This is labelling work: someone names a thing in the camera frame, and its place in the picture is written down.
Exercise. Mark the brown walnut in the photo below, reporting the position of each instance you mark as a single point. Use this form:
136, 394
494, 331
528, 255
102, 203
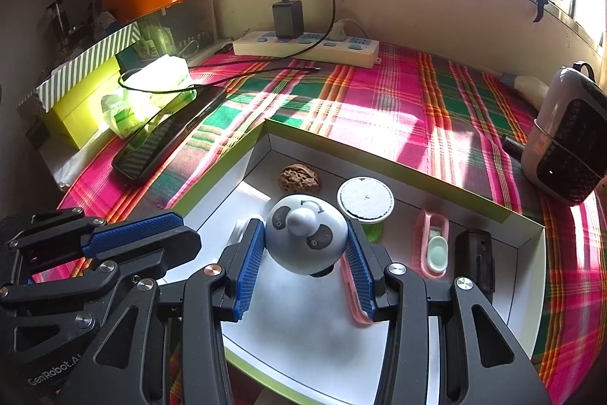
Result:
298, 181

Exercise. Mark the green packet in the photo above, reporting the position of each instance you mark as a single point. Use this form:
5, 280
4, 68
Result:
154, 39

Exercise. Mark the small white black heater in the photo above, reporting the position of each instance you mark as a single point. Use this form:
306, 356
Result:
564, 149

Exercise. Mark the green jar with white lid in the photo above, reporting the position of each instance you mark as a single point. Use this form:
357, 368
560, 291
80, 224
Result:
365, 198

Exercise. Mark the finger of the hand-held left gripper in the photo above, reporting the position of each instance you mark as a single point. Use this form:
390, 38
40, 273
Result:
156, 253
133, 234

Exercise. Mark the yellow-green box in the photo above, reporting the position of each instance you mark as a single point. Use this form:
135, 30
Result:
80, 106

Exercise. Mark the cream squeeze bottle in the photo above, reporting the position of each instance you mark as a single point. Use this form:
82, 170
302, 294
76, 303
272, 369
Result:
529, 87

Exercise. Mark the white power strip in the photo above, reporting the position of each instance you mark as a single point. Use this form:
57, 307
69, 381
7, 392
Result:
303, 49

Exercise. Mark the black smartphone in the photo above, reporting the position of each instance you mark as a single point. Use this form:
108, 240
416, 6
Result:
161, 139

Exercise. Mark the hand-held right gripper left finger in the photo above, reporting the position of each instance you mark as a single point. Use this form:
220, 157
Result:
246, 272

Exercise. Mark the green tissue pack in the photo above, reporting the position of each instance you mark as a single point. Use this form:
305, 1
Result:
161, 77

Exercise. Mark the white plug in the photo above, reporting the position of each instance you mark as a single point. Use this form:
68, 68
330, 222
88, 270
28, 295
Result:
344, 30

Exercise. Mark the pink green plaid tablecloth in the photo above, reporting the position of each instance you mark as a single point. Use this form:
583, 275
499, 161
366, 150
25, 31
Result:
379, 111

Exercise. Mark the dark brown rectangular object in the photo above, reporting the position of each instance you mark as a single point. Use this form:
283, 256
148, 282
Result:
474, 262

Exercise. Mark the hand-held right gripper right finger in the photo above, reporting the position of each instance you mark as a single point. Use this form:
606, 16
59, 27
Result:
363, 281

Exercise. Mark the white panda toy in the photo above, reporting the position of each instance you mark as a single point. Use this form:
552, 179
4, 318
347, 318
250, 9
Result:
294, 251

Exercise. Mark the glass tank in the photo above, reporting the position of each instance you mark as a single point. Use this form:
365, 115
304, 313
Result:
199, 25

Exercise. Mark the small black object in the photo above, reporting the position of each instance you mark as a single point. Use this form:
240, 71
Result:
514, 146

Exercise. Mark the white cardboard box green sides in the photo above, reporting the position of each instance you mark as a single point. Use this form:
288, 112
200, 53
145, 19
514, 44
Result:
308, 338

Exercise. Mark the black charger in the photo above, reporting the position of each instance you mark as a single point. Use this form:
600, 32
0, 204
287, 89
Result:
288, 18

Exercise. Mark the green striped white box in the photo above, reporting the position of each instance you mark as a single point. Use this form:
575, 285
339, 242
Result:
80, 63

